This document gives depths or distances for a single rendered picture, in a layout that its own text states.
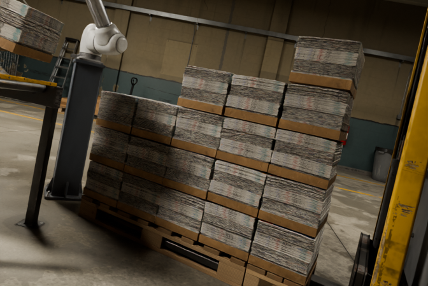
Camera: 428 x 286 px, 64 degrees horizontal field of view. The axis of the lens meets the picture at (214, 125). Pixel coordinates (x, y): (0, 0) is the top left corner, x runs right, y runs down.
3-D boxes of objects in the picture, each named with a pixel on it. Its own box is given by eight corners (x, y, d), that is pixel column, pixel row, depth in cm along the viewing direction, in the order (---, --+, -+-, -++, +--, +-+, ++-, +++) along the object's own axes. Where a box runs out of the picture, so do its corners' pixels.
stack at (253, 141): (118, 205, 255) (139, 96, 250) (264, 265, 204) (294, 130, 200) (76, 215, 220) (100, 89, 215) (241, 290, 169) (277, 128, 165)
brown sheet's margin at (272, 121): (248, 119, 212) (249, 113, 212) (293, 129, 200) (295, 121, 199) (223, 114, 178) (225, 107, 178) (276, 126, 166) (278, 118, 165)
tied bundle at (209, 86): (206, 111, 225) (214, 77, 224) (247, 120, 213) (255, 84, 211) (176, 106, 192) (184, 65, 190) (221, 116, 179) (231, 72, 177)
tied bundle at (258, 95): (248, 120, 213) (255, 84, 211) (293, 130, 200) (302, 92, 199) (222, 116, 179) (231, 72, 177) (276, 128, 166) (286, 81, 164)
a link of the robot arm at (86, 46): (92, 56, 259) (97, 27, 258) (108, 58, 250) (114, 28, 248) (74, 51, 245) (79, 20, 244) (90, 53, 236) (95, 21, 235)
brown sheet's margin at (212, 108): (207, 110, 225) (208, 104, 225) (246, 119, 213) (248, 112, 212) (176, 104, 191) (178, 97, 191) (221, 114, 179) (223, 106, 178)
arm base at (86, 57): (69, 58, 250) (70, 50, 250) (100, 65, 260) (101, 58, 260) (71, 57, 234) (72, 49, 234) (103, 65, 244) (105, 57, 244)
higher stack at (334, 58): (263, 264, 205) (310, 53, 198) (313, 285, 192) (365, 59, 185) (239, 290, 170) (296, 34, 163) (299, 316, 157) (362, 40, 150)
